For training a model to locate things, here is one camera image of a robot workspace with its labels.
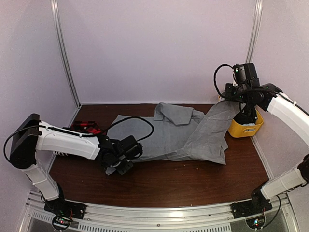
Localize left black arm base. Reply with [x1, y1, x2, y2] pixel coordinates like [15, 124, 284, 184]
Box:
[41, 193, 86, 232]

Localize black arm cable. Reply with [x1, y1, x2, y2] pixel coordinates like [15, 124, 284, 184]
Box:
[103, 116, 155, 142]
[213, 64, 236, 99]

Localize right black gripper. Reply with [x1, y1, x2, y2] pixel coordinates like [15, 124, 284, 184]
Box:
[225, 83, 249, 104]

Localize right aluminium frame post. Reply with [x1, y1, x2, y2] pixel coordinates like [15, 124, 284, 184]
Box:
[245, 0, 263, 63]

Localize left aluminium frame post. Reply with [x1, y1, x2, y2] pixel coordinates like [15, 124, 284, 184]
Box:
[50, 0, 81, 108]

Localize red black plaid shirt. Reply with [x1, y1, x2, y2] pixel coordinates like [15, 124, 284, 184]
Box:
[52, 120, 103, 158]

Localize yellow plastic basket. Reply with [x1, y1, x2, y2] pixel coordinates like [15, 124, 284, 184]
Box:
[227, 110, 264, 138]

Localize grey long sleeve shirt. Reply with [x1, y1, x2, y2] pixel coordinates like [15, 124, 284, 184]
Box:
[107, 101, 239, 165]

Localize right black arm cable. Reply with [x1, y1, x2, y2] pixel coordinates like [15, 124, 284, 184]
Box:
[213, 64, 236, 99]

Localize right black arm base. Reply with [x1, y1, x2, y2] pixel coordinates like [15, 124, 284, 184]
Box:
[230, 186, 272, 230]

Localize black clothes in basket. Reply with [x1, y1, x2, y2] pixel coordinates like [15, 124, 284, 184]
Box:
[234, 103, 257, 125]

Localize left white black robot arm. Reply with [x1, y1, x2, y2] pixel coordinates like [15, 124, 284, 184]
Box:
[3, 114, 143, 215]

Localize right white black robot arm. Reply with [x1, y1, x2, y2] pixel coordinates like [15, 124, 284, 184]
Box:
[219, 63, 309, 214]

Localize front aluminium rail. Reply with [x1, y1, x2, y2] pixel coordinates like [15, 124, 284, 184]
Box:
[17, 191, 300, 232]

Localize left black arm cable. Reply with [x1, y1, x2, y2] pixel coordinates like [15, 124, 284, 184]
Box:
[103, 116, 155, 142]

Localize aluminium frame post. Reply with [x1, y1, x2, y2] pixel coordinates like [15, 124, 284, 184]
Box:
[50, 0, 81, 108]
[245, 0, 263, 63]

